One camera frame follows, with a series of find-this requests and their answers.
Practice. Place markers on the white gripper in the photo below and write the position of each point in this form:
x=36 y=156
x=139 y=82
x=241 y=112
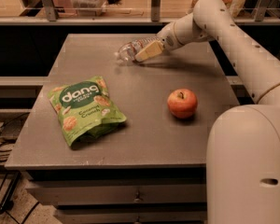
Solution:
x=166 y=38

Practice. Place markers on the clear plastic water bottle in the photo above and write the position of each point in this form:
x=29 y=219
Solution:
x=126 y=53

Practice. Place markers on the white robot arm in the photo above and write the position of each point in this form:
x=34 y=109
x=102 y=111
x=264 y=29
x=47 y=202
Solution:
x=243 y=149

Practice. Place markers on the red apple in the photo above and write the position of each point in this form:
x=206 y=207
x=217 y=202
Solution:
x=182 y=103

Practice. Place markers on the clear plastic container on shelf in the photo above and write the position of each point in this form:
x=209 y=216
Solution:
x=88 y=8

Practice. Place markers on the green dang chips bag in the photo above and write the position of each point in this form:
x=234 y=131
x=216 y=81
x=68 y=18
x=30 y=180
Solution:
x=85 y=109

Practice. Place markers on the metal shelf rack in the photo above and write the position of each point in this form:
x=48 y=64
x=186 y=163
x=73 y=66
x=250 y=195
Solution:
x=143 y=12

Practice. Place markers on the grey drawer cabinet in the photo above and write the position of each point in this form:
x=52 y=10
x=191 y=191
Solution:
x=123 y=196

